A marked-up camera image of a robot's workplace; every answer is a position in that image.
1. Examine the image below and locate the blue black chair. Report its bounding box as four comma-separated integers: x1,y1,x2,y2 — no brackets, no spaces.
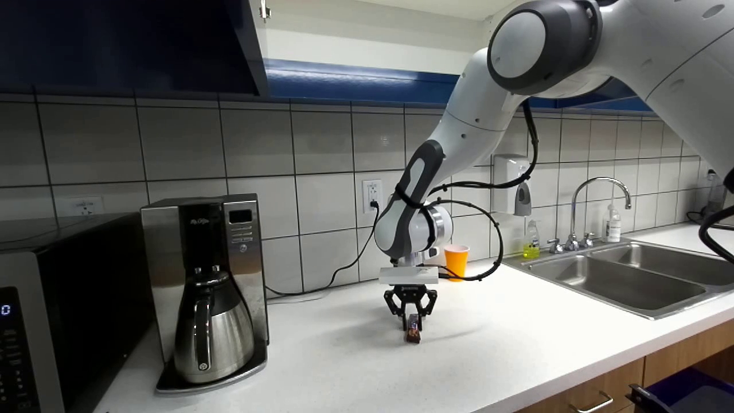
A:
624,364,734,413

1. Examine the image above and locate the steel coffee carafe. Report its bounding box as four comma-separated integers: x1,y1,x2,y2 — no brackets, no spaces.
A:
169,261,259,387

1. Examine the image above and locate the chrome gooseneck faucet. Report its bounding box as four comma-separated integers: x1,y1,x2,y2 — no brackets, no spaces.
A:
563,174,635,253

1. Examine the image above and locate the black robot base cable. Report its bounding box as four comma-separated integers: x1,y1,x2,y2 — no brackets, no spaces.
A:
696,168,734,267

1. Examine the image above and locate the white wall power outlet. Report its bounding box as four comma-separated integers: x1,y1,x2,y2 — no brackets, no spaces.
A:
359,176,388,215

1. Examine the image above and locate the white interior wall cabinet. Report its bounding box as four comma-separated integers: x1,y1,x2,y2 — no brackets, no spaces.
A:
251,0,552,108

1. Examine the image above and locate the black microwave oven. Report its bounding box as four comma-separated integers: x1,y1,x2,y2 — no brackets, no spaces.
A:
0,211,155,413

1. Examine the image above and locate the black appliance power cable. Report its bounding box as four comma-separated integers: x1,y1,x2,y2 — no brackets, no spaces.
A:
260,199,383,300

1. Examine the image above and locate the orange plastic cup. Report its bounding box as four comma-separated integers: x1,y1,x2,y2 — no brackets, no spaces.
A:
442,243,471,282

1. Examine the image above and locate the white wall soap dispenser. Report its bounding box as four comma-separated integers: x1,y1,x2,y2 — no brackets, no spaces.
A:
490,155,537,220

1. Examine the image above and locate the Snickers snack bar packet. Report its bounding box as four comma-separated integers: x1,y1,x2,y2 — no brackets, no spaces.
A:
400,309,427,346

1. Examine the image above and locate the stainless steel sink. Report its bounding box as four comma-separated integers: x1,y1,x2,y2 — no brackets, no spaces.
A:
501,239,734,322

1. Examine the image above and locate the blue closed wall cabinet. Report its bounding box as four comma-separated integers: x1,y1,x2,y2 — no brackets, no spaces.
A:
0,0,270,99

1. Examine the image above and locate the dark countertop appliance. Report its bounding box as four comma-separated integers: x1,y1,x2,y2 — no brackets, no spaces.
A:
685,168,728,229

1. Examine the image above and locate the metal drawer handle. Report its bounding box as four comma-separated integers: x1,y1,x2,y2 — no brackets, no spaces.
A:
565,393,618,413

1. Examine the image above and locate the steel black coffee maker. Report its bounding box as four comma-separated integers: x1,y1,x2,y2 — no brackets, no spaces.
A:
140,192,272,397

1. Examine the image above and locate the small white pump bottle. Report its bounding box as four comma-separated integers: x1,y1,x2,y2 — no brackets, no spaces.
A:
602,199,624,245

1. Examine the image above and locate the wooden base cabinet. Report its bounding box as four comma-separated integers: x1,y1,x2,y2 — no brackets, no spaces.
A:
515,320,734,413

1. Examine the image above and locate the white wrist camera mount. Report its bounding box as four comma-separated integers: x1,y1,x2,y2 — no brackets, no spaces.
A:
377,261,444,290

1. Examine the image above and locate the yellow dish soap bottle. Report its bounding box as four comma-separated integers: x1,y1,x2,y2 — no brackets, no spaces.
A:
517,215,543,264

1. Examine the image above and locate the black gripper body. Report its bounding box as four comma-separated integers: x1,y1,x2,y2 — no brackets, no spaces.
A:
390,282,432,309

